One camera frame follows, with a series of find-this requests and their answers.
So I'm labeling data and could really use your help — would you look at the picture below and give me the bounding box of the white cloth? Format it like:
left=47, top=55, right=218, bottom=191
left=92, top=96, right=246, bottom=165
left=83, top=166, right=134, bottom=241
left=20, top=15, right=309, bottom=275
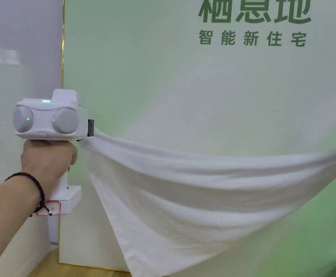
left=79, top=127, right=336, bottom=277

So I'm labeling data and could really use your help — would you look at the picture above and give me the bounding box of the person's left hand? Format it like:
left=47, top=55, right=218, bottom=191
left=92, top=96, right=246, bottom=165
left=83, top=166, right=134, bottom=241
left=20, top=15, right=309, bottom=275
left=20, top=140, right=79, bottom=200

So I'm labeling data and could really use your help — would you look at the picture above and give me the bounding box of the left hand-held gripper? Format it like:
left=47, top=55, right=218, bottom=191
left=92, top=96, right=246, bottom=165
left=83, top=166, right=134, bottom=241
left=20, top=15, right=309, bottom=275
left=13, top=89, right=95, bottom=216

